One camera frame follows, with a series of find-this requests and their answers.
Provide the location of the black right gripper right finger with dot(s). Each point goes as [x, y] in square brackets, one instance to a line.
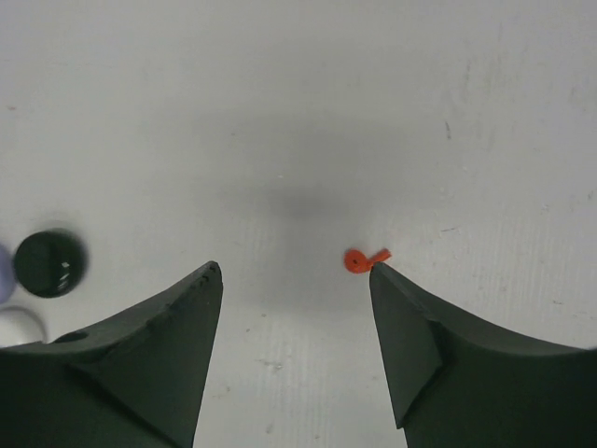
[457, 380]

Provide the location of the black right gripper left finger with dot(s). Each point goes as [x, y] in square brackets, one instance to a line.
[135, 379]

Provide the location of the white round charging case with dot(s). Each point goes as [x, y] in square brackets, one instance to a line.
[19, 326]

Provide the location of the orange earbud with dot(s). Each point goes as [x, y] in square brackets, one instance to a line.
[355, 261]

